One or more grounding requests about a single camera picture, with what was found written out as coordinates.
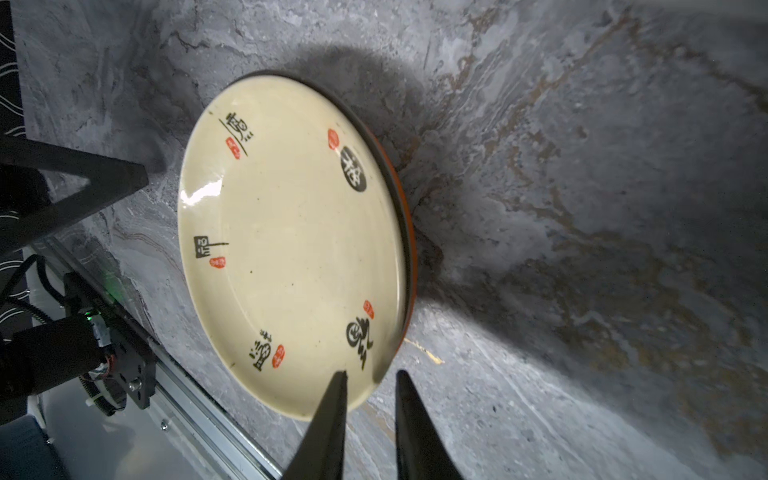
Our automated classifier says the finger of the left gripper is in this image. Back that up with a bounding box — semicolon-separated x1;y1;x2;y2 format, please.
1;136;149;255

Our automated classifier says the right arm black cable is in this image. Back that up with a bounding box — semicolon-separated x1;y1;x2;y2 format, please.
0;254;67;328

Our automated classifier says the yellow-brown ceramic plate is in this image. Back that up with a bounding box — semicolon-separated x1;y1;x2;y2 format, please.
177;71;418;421

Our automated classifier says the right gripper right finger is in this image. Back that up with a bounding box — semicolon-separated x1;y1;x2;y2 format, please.
395;370;462;480

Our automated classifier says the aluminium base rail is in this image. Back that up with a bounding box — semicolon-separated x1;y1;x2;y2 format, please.
23;239;283;480

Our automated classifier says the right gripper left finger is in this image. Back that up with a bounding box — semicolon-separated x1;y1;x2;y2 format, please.
282;371;348;480

